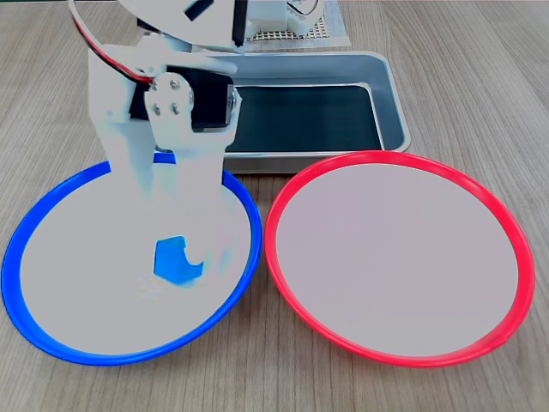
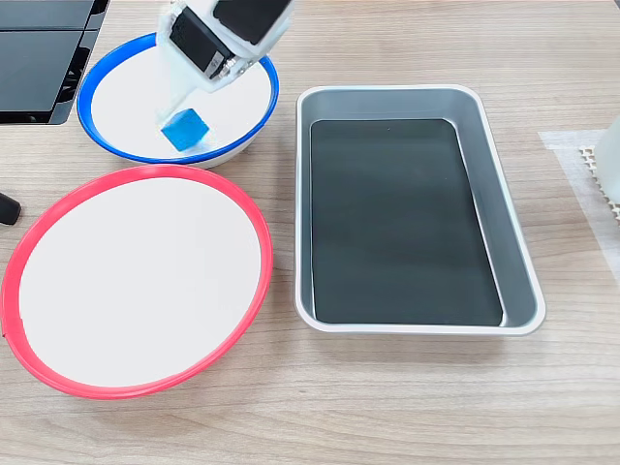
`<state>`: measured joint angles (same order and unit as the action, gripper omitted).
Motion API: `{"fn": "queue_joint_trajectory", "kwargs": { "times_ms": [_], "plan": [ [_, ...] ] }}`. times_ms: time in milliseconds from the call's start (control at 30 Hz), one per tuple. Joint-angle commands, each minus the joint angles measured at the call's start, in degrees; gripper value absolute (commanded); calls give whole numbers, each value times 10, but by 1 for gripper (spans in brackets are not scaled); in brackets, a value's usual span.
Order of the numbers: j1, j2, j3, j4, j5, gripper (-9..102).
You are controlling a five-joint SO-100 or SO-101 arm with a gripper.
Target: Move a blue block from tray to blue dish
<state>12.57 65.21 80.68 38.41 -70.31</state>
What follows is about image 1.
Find blue cube block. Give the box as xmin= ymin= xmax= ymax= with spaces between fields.
xmin=153 ymin=234 xmax=204 ymax=288

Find black mat inside tray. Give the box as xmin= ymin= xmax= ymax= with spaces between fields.
xmin=229 ymin=84 xmax=384 ymax=155

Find white dish with blue rim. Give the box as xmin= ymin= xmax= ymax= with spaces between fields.
xmin=1 ymin=152 xmax=263 ymax=367

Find silver metal tray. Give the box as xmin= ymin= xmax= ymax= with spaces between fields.
xmin=220 ymin=50 xmax=412 ymax=175

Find white dish with red rim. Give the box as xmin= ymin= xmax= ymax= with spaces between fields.
xmin=264 ymin=149 xmax=536 ymax=369

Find beige mesh anti-slip mat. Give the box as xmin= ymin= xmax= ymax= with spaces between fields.
xmin=246 ymin=0 xmax=332 ymax=42

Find pale base board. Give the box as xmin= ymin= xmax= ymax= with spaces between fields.
xmin=242 ymin=0 xmax=352 ymax=49

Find red and black cable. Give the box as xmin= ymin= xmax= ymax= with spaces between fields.
xmin=73 ymin=16 xmax=156 ymax=86

